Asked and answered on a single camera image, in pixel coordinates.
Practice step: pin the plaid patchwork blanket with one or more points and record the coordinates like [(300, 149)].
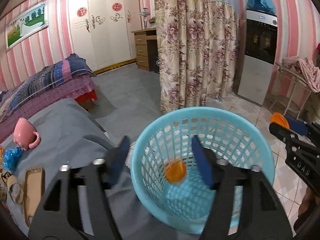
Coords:
[(46, 79)]

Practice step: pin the metal rack with cloth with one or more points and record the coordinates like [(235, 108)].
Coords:
[(297, 79)]

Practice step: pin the framed wedding picture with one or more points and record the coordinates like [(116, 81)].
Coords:
[(26, 24)]

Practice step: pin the white wardrobe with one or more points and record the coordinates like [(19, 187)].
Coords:
[(102, 30)]

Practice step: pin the floral curtain right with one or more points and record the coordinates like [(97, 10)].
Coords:
[(198, 43)]

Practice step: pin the large cardboard tube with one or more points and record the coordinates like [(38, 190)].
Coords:
[(15, 190)]

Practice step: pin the desk lamp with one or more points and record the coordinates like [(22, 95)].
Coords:
[(145, 14)]

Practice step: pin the orange peel piece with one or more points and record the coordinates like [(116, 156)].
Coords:
[(175, 171)]

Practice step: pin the orange plastic lid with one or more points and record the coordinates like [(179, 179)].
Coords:
[(280, 120)]

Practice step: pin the person's left hand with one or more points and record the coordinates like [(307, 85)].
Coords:
[(309, 203)]

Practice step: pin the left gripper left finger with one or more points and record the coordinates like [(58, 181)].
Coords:
[(58, 214)]

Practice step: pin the bed with purple cover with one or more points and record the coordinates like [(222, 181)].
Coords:
[(71, 89)]

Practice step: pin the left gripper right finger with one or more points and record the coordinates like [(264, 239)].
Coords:
[(262, 215)]

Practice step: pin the pink pig mug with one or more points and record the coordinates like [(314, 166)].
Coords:
[(25, 135)]

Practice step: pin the wooden desk with drawers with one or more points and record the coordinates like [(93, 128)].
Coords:
[(146, 49)]

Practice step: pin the tan phone case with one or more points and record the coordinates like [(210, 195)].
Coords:
[(33, 192)]

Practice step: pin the white water dispenser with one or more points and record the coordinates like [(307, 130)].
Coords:
[(259, 57)]

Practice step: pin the blue plastic bag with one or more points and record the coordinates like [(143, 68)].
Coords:
[(11, 157)]

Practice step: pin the grey blue table cloth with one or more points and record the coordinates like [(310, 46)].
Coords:
[(70, 135)]

